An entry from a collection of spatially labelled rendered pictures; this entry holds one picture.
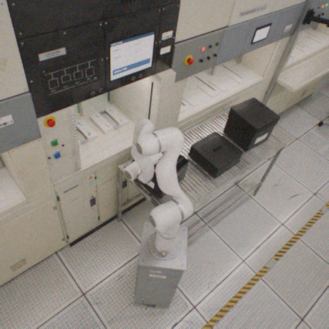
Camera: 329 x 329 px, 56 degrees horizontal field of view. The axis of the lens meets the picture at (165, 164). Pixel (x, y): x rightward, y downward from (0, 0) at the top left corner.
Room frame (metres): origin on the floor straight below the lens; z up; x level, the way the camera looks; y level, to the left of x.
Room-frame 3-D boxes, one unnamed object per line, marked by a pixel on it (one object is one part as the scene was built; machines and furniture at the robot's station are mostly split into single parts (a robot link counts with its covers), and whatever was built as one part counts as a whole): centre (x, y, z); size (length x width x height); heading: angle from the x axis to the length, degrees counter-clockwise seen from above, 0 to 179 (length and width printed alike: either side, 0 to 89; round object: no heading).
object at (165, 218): (0.85, -0.06, 1.07); 0.19 x 0.12 x 0.24; 129
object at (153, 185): (1.38, 0.03, 0.85); 0.28 x 0.28 x 0.17; 58
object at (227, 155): (1.66, -0.36, 0.83); 0.29 x 0.29 x 0.13; 49
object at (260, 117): (1.98, -0.62, 0.89); 0.29 x 0.29 x 0.25; 45
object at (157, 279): (0.87, -0.08, 0.38); 0.28 x 0.28 x 0.76; 4
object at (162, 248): (0.87, -0.08, 0.85); 0.19 x 0.19 x 0.18
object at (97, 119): (1.73, 0.47, 0.89); 0.22 x 0.21 x 0.04; 49
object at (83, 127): (1.53, 0.65, 0.89); 0.22 x 0.21 x 0.04; 49
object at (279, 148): (1.70, -0.32, 0.38); 1.30 x 0.60 x 0.76; 139
